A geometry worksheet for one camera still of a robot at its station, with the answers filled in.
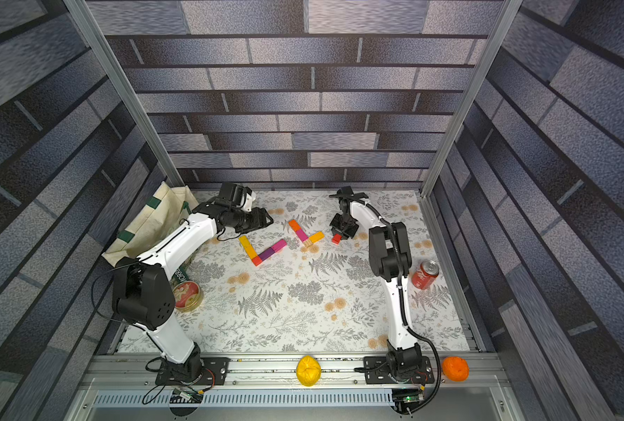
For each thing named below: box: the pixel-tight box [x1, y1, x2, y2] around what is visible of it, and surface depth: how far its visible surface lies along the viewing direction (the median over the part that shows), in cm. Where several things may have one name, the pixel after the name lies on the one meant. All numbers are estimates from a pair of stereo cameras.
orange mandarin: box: [441, 356, 471, 383], surface depth 72 cm
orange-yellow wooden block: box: [240, 240, 259, 260], surface depth 103 cm
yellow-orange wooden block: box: [309, 230, 326, 244], surface depth 106 cm
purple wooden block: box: [257, 247, 276, 262], surface depth 101 cm
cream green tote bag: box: [101, 181, 200, 267], surface depth 91 cm
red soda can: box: [411, 259, 440, 291], surface depth 85 cm
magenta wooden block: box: [271, 238, 288, 253], surface depth 104 cm
